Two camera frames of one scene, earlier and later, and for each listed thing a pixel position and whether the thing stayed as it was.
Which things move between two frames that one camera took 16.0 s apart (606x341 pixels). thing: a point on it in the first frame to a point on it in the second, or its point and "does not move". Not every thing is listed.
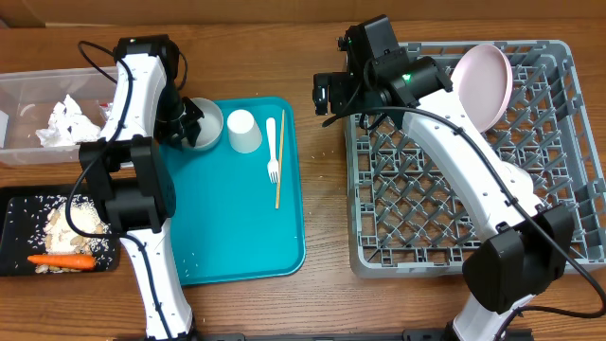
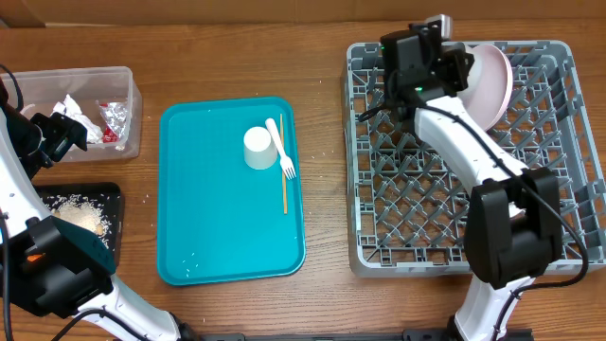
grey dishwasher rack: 409,215 does not move
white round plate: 482,80 does not move
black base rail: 344,334 does not move
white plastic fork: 273,169 to 286,164
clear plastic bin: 27,100 does not move
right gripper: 343,81 to 456,60
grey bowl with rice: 211,125 to 474,73
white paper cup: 243,133 to 259,149
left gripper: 173,134 to 62,132
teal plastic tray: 225,224 does not move
